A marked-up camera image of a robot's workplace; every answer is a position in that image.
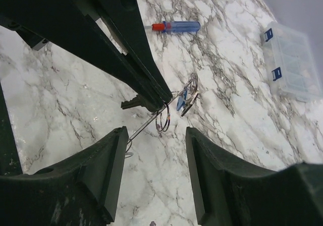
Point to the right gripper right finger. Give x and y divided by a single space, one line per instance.
228 190

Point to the blue red screwdriver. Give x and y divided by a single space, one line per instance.
175 27

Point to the clear plastic organizer box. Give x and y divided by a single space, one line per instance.
291 69

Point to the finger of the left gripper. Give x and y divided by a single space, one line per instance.
62 23
123 20

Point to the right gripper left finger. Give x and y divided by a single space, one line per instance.
82 189

